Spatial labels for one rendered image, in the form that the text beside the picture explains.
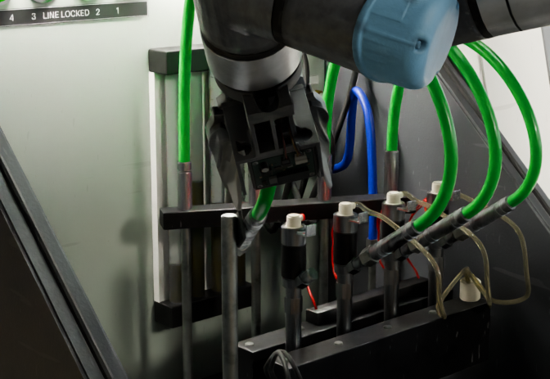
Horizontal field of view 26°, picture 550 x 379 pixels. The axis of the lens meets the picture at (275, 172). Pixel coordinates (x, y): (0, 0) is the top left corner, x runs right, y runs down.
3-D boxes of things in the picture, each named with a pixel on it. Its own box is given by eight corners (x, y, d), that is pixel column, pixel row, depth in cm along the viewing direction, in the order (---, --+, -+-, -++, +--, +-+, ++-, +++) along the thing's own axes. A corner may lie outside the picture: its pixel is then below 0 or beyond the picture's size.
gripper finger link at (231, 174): (217, 238, 108) (235, 180, 101) (205, 185, 112) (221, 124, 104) (250, 236, 109) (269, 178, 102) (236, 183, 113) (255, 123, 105)
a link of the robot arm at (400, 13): (486, -20, 85) (349, -64, 89) (440, -10, 76) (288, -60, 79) (454, 83, 88) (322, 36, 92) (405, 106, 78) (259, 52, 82)
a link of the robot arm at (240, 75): (191, -3, 92) (294, -28, 92) (200, 34, 96) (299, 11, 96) (209, 71, 88) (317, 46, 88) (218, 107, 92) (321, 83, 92)
